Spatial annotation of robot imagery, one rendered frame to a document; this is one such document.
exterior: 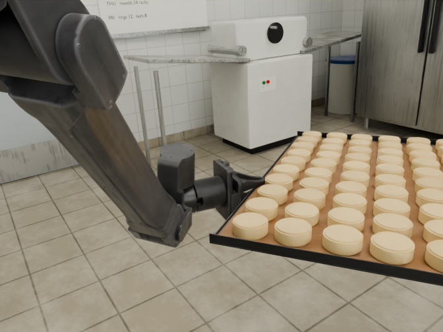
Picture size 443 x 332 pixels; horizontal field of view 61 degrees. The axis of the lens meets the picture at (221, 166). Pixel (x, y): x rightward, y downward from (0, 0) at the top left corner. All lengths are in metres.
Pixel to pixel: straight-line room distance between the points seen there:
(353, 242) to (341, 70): 4.45
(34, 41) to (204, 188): 0.45
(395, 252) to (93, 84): 0.38
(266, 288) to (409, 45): 2.72
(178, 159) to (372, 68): 3.70
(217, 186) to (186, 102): 3.49
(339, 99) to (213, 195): 4.40
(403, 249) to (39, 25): 0.43
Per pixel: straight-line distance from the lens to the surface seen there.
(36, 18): 0.26
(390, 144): 0.94
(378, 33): 4.14
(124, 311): 1.98
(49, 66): 0.27
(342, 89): 4.95
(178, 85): 4.06
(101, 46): 0.29
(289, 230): 0.51
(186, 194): 0.64
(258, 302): 1.92
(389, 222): 0.56
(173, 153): 0.61
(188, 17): 4.07
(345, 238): 0.51
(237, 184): 0.66
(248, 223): 0.53
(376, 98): 4.20
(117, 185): 0.43
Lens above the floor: 1.30
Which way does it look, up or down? 22 degrees down
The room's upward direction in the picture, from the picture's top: 4 degrees counter-clockwise
